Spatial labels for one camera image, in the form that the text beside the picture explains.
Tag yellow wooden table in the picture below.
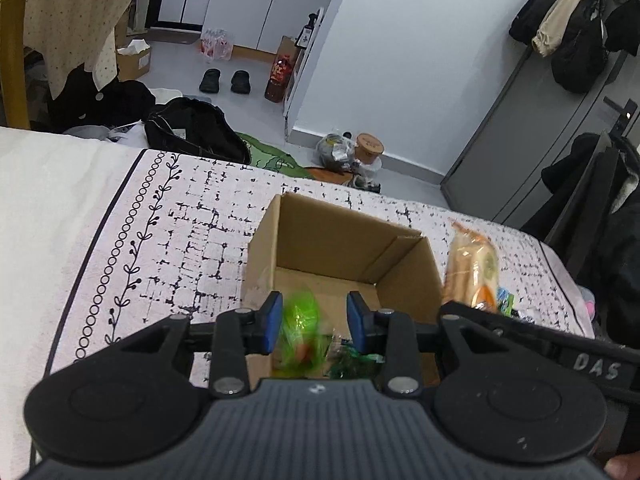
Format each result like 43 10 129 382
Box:
0 0 116 131

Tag small cardboard box with paper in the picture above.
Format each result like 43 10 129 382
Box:
116 39 152 82

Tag orange floor mat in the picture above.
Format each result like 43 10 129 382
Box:
305 166 346 183

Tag person's right hand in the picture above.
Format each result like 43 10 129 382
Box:
604 452 640 480

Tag plastic bag of rubbish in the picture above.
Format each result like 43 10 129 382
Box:
316 132 357 168

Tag orange cracker packet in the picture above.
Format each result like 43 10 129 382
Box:
444 219 501 313

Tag white cabinet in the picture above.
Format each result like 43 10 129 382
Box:
202 0 336 63

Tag white bed sheet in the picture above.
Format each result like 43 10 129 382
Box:
0 127 146 461

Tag dark chair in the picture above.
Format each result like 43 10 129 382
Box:
520 132 631 286

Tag hanging black coats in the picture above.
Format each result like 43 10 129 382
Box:
510 0 640 93

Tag green biscuit packet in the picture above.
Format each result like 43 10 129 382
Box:
327 330 387 380

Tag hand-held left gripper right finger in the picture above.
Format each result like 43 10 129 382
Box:
346 290 506 397

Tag hanging beige garment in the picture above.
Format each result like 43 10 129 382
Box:
532 0 603 58

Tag red label oil bottle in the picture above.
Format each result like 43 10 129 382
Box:
264 53 296 103

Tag black door handle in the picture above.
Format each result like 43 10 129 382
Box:
602 95 640 133

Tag clear plastic tub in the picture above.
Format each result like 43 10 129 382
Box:
357 157 383 181

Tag bright green snack packet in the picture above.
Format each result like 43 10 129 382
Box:
277 290 328 378

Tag black spray bottle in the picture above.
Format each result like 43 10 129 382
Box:
296 12 318 51

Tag white patterned blanket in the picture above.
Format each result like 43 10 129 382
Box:
45 149 596 391

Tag green rug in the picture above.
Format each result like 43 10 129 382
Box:
235 132 311 181

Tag pink pack of water bottles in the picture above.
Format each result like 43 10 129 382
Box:
200 27 235 62

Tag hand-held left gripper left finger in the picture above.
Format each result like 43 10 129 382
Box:
107 291 285 397

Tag black clothes pile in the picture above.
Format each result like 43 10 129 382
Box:
47 65 156 133

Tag black coat on chair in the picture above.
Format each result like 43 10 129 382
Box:
542 132 640 341

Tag grey door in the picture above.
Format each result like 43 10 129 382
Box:
440 45 640 231

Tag black bag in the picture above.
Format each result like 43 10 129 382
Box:
144 97 252 166

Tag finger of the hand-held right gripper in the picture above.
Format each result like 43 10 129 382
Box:
440 301 557 356

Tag brown paper bucket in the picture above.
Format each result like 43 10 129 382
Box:
354 132 385 163

